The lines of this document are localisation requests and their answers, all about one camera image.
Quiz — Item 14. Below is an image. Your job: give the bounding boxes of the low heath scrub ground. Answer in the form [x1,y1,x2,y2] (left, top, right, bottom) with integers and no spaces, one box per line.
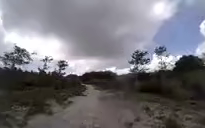
[0,66,88,128]

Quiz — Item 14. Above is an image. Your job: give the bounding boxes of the dark rounded bush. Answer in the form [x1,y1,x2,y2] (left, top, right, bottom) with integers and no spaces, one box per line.
[173,54,205,73]

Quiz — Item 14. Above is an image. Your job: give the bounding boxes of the small thin tree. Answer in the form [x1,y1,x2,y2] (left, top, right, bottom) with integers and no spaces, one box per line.
[55,59,70,76]
[39,55,54,74]

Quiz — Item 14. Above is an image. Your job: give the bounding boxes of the tall thin tree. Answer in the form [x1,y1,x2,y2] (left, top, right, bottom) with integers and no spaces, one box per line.
[153,45,171,71]
[128,49,152,74]

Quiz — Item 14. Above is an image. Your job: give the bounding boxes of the dark distant treeline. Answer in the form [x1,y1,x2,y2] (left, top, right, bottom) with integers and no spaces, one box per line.
[80,70,118,83]

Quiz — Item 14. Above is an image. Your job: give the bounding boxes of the broad dark tree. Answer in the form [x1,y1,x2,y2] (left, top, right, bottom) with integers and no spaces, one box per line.
[0,44,34,70]

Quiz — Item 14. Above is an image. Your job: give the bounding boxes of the pale sandy dirt path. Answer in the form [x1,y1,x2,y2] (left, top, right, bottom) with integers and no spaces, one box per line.
[23,83,148,128]

